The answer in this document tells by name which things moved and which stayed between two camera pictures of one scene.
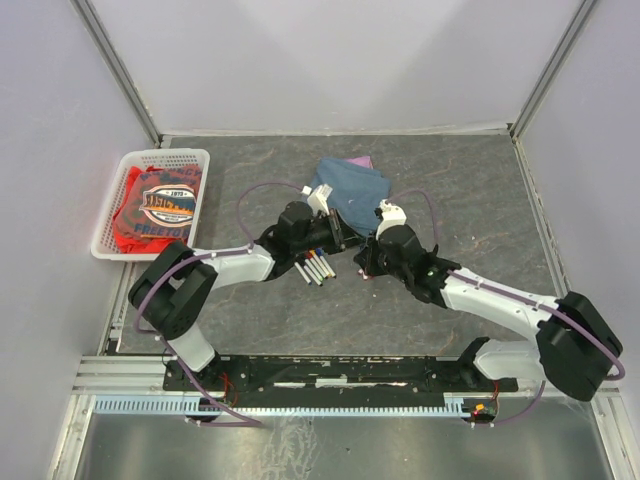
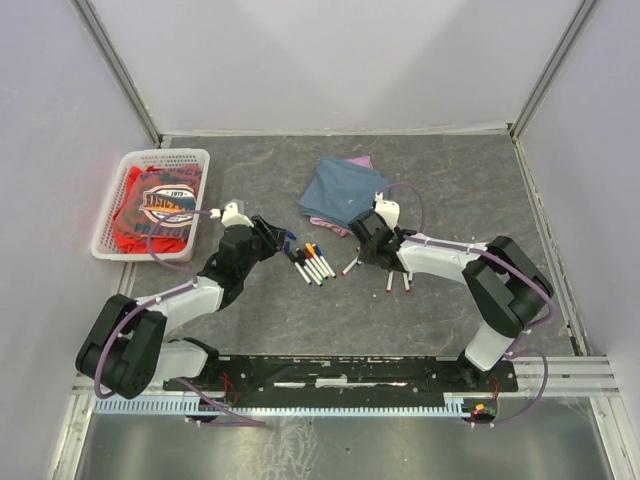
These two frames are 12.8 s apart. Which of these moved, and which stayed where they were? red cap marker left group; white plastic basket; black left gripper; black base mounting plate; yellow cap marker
Moved: black left gripper
Stayed: white plastic basket; red cap marker left group; black base mounting plate; yellow cap marker
